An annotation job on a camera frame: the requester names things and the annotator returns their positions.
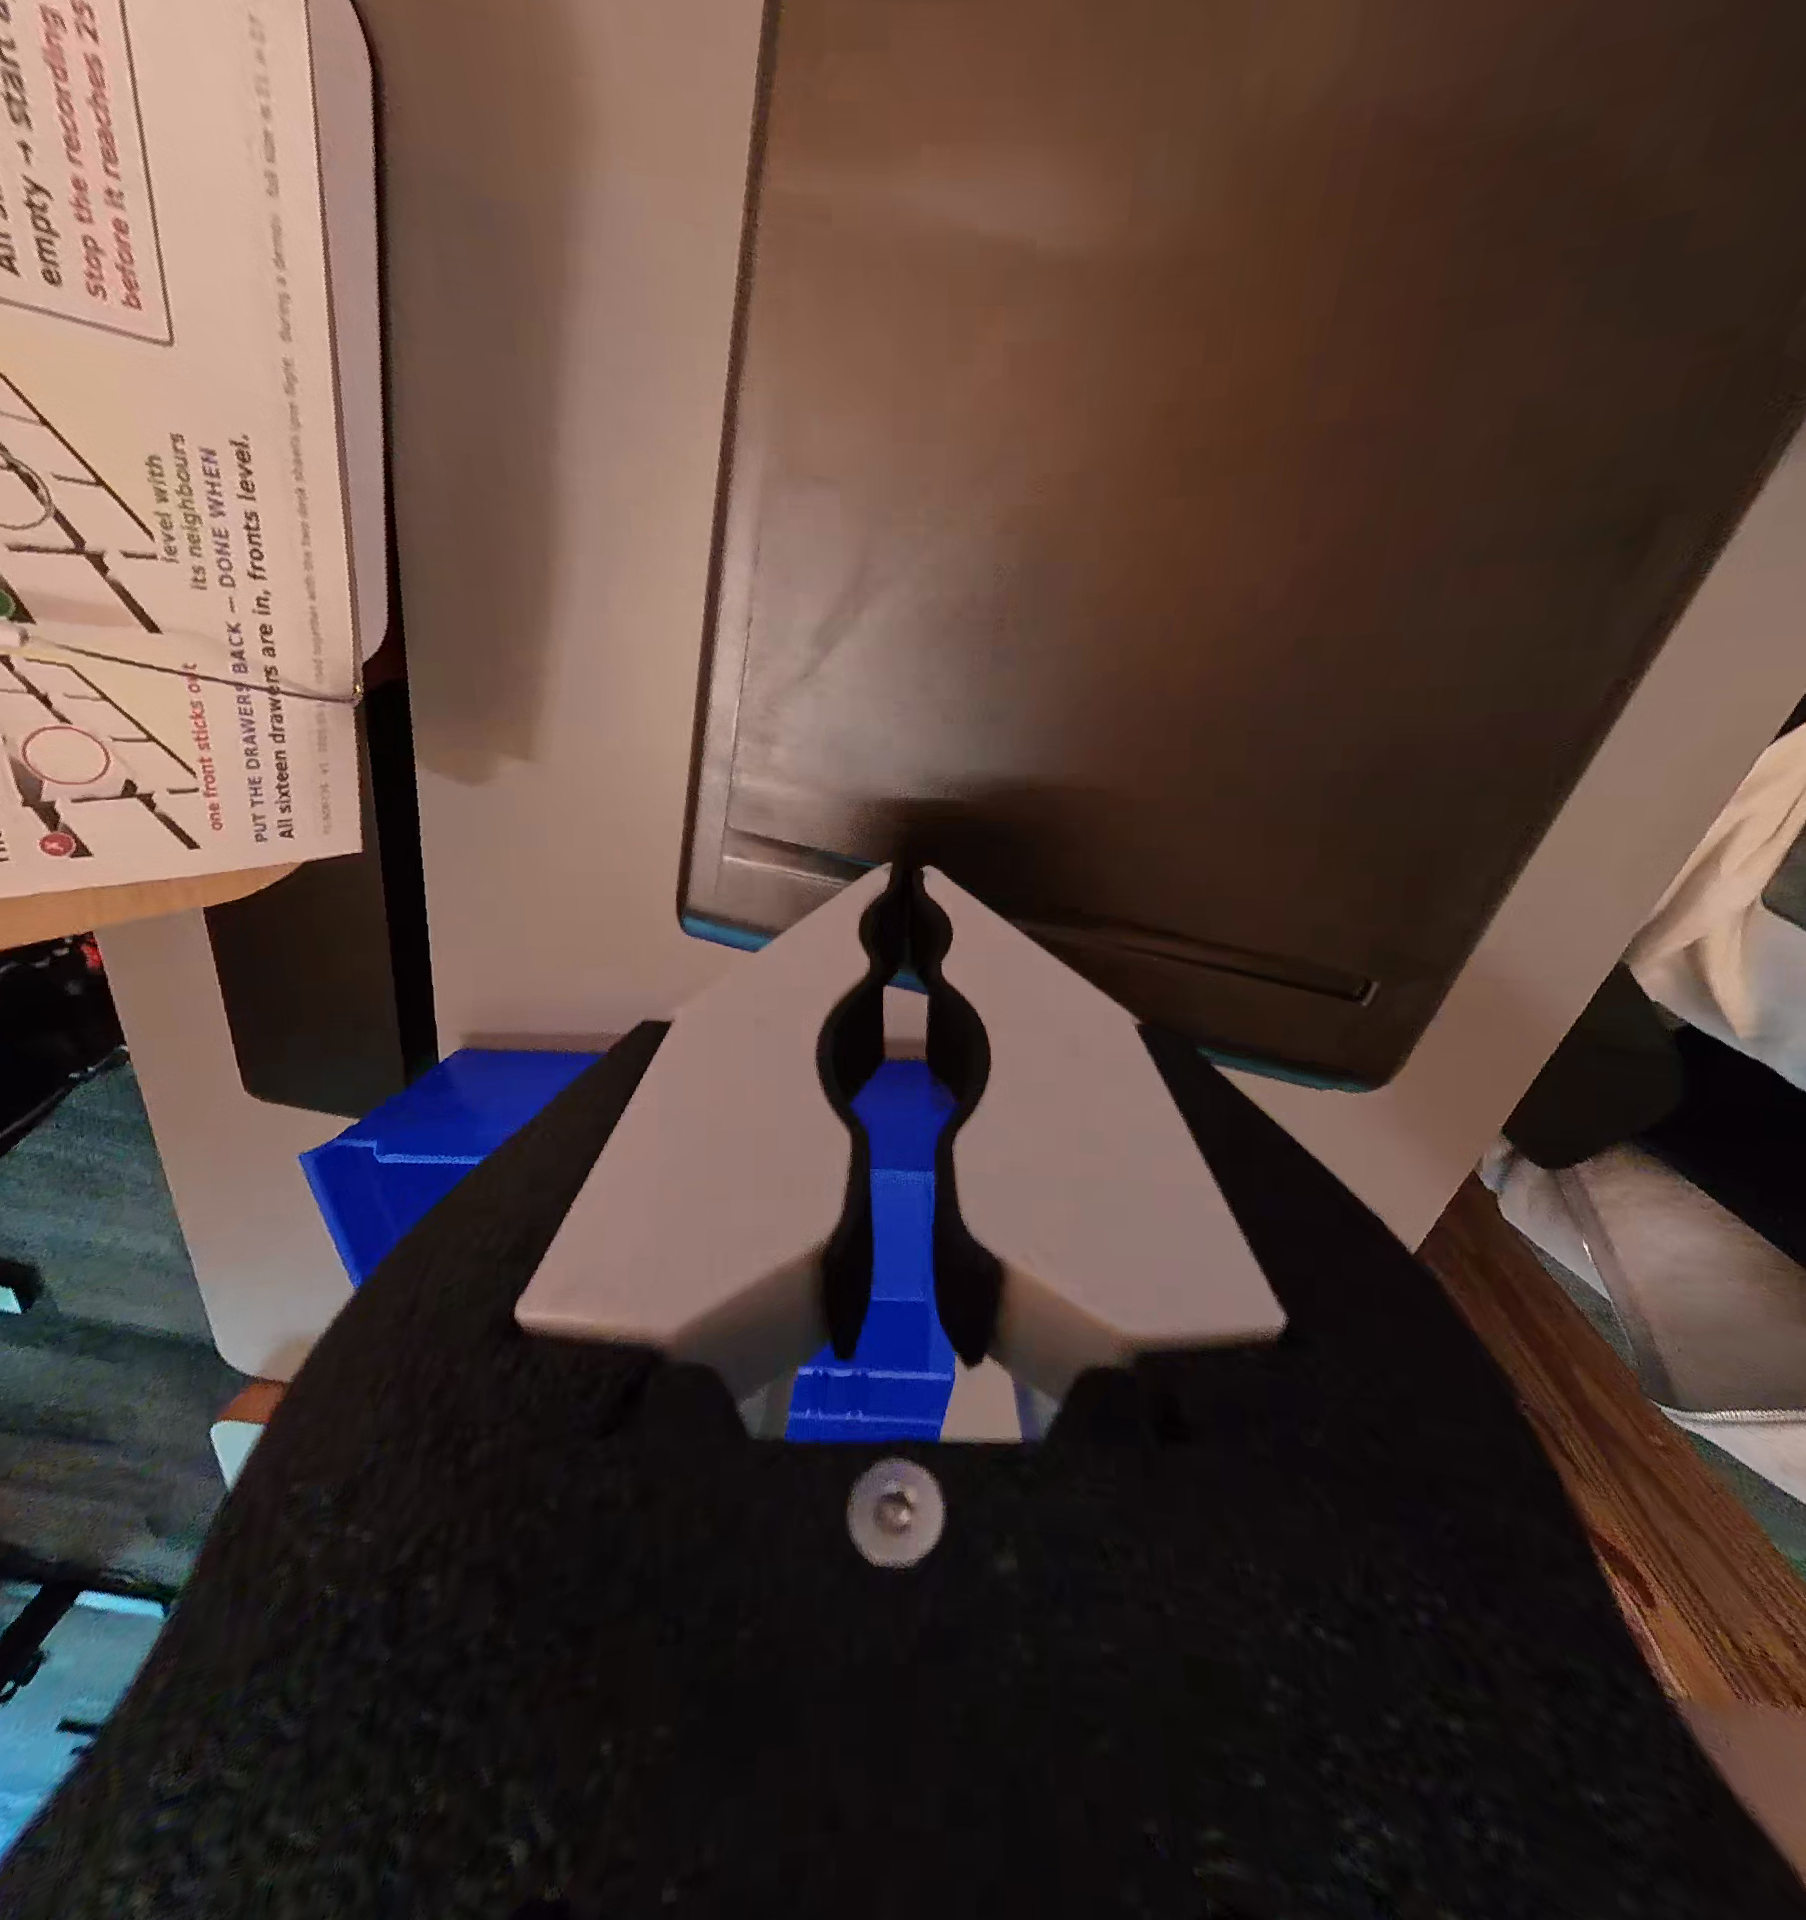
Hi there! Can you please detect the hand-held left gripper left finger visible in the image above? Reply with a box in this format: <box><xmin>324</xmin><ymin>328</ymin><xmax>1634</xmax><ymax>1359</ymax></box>
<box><xmin>516</xmin><ymin>865</ymin><xmax>892</xmax><ymax>1446</ymax></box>

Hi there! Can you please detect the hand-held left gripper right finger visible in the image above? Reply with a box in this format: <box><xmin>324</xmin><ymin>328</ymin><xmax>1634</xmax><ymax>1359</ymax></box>
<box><xmin>910</xmin><ymin>865</ymin><xmax>1288</xmax><ymax>1446</ymax></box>

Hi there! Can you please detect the blue plastic bin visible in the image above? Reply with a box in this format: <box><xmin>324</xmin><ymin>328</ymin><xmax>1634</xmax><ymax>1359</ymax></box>
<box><xmin>300</xmin><ymin>1046</ymin><xmax>1026</xmax><ymax>1446</ymax></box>

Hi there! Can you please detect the black drawer cabinet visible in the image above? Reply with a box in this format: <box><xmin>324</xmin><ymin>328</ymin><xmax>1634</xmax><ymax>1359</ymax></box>
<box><xmin>675</xmin><ymin>0</ymin><xmax>1806</xmax><ymax>1094</ymax></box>

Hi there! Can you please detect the grey desk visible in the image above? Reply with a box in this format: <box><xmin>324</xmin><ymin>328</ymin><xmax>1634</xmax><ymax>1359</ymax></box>
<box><xmin>99</xmin><ymin>0</ymin><xmax>1806</xmax><ymax>1712</ymax></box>

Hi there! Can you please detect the white zippered garment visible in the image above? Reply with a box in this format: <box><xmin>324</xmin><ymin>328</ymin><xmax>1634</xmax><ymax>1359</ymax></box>
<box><xmin>1487</xmin><ymin>1139</ymin><xmax>1806</xmax><ymax>1493</ymax></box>

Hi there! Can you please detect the wooden backing board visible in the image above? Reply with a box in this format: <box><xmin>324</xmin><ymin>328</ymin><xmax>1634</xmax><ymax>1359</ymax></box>
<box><xmin>0</xmin><ymin>861</ymin><xmax>298</xmax><ymax>962</ymax></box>

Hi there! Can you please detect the person's printed white t-shirt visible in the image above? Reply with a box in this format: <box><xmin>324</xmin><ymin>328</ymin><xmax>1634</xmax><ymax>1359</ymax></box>
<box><xmin>1623</xmin><ymin>690</ymin><xmax>1806</xmax><ymax>1119</ymax></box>

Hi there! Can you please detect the white instruction poster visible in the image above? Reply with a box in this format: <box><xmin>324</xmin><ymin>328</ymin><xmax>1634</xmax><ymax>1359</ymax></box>
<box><xmin>0</xmin><ymin>0</ymin><xmax>396</xmax><ymax>912</ymax></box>

